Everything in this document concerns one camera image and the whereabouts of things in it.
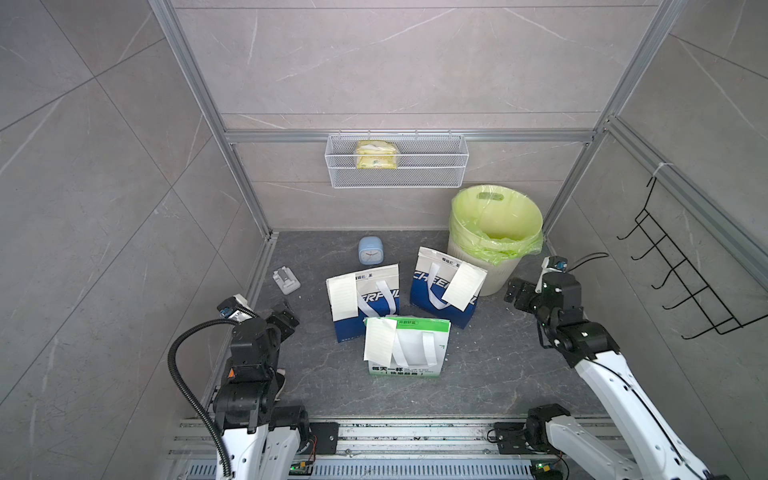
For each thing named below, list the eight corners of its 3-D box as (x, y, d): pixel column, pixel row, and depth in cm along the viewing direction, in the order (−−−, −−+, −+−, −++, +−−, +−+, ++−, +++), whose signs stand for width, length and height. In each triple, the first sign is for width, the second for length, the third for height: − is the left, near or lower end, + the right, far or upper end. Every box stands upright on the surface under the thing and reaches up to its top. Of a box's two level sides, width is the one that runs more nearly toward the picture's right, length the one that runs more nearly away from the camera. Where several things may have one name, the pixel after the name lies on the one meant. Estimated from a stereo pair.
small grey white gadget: (285, 296, 103) (283, 292, 101) (272, 276, 109) (270, 272, 107) (302, 286, 106) (301, 282, 104) (289, 267, 111) (287, 263, 109)
